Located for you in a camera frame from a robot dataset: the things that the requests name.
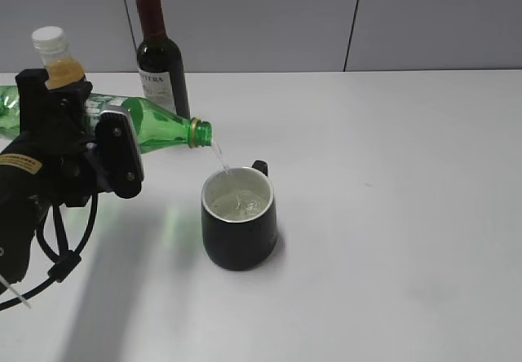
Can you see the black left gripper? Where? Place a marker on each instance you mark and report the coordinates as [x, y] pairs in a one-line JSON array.
[[40, 170]]

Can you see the green sprite bottle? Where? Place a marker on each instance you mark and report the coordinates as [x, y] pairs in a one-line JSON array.
[[155, 127]]

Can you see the black mug white inside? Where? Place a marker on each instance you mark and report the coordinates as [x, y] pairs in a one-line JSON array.
[[238, 217]]

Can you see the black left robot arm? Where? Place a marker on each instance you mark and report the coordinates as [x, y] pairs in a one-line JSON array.
[[19, 223]]

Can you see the orange juice bottle white cap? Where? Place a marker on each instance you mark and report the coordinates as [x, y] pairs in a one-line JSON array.
[[52, 45]]

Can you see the dark red wine bottle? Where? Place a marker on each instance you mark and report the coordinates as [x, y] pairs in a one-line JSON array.
[[160, 62]]

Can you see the white zip tie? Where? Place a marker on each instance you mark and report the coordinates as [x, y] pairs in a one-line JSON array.
[[18, 296]]

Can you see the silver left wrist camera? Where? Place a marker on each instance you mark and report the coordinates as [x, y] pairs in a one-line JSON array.
[[119, 152]]

